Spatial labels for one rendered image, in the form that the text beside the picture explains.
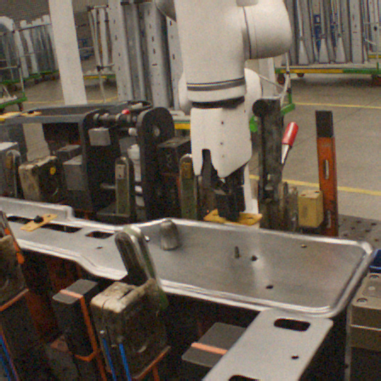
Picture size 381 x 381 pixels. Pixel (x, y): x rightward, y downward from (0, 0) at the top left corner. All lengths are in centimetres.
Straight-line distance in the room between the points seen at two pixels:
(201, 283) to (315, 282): 16
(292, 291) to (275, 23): 36
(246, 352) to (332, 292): 16
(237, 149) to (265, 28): 18
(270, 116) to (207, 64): 23
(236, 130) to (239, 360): 32
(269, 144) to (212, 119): 22
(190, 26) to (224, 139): 16
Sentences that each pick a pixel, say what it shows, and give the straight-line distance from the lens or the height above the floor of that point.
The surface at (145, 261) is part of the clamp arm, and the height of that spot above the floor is 107.
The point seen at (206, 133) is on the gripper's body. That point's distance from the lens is 71.
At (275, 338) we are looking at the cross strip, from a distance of 63.
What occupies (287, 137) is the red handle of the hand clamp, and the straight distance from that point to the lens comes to 97.
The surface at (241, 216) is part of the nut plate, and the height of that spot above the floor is 107.
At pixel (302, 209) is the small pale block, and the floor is 104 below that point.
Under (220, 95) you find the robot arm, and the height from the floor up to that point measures 126.
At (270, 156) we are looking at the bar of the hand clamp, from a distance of 91.
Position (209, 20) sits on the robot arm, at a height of 136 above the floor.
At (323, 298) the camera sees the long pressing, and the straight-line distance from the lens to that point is 70.
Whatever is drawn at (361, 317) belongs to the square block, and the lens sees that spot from 59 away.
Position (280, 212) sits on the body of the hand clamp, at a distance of 92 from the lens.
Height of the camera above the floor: 138
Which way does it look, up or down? 19 degrees down
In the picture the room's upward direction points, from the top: 8 degrees counter-clockwise
